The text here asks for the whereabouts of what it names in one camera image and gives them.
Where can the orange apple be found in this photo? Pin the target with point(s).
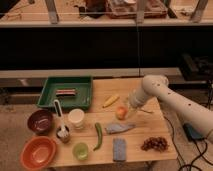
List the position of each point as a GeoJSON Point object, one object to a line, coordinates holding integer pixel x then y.
{"type": "Point", "coordinates": [121, 113]}

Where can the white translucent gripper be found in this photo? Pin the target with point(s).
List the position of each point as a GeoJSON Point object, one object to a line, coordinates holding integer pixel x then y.
{"type": "Point", "coordinates": [130, 110]}

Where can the white plastic cup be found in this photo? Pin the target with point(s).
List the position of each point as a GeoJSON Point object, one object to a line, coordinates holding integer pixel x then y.
{"type": "Point", "coordinates": [76, 118]}

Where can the blue sponge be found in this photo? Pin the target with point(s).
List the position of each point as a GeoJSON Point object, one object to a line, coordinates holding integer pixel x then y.
{"type": "Point", "coordinates": [119, 150]}

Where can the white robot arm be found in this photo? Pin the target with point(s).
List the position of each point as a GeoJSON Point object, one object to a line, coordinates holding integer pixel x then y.
{"type": "Point", "coordinates": [197, 115]}

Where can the dark purple bowl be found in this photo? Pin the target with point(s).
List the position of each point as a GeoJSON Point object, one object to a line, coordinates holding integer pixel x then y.
{"type": "Point", "coordinates": [40, 122]}

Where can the white dish brush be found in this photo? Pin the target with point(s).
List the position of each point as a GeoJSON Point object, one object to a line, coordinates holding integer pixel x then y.
{"type": "Point", "coordinates": [59, 113]}

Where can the green plastic cup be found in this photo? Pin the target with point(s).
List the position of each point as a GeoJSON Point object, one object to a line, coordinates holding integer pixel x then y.
{"type": "Point", "coordinates": [80, 151]}

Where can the red grape bunch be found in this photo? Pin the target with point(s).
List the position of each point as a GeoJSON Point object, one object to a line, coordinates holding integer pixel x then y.
{"type": "Point", "coordinates": [157, 143]}

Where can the green chili pepper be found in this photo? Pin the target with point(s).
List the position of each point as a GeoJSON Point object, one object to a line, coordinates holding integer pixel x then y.
{"type": "Point", "coordinates": [99, 136]}

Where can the green plastic tray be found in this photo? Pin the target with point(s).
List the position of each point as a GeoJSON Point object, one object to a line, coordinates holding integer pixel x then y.
{"type": "Point", "coordinates": [82, 84]}

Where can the metal fork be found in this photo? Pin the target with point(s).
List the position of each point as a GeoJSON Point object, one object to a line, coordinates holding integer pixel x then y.
{"type": "Point", "coordinates": [146, 111]}

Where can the brown bar in tray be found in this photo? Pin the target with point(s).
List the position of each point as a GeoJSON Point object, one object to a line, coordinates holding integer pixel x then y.
{"type": "Point", "coordinates": [66, 92]}

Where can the grey crumpled cloth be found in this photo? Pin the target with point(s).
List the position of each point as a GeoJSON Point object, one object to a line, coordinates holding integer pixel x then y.
{"type": "Point", "coordinates": [114, 128]}

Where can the orange bowl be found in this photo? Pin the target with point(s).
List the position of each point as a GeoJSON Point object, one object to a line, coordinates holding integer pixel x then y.
{"type": "Point", "coordinates": [38, 153]}

